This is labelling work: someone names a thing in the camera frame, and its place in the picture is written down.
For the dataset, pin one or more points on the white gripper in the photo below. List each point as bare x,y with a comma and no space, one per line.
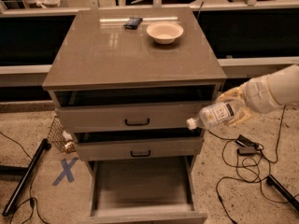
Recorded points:
258,94

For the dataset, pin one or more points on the clear plastic water bottle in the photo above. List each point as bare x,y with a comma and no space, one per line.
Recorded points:
213,115

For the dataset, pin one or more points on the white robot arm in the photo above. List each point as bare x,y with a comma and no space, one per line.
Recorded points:
284,84

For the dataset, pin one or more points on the top grey drawer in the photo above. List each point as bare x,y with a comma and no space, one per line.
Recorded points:
107,118

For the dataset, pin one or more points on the grey drawer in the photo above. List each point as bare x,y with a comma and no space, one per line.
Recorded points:
116,145
107,118
143,191

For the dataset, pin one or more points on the grey drawer cabinet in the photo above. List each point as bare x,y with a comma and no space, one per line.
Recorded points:
103,63

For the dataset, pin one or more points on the bottom grey drawer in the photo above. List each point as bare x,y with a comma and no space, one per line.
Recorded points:
143,191

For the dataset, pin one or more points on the middle grey drawer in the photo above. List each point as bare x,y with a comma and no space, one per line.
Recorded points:
116,145

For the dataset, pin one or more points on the black power adapter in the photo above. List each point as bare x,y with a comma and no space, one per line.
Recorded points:
246,146

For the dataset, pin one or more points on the white paper bowl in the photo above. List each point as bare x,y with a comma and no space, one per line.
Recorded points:
164,32

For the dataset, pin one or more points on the dark blue snack packet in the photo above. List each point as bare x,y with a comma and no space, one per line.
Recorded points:
133,23

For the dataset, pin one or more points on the blue tape cross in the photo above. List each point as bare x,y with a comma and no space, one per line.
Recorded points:
66,172

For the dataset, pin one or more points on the black stand leg left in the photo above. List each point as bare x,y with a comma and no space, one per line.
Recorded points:
25,174

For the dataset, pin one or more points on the black middle drawer handle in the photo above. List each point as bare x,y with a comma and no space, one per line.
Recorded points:
140,153

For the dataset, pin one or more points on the black drawer handle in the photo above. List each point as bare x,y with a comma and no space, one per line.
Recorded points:
142,122
140,153

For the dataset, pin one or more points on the black top drawer handle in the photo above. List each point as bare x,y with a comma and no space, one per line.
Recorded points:
142,122

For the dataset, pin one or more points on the wire mesh basket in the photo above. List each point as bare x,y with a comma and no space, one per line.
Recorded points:
60,138

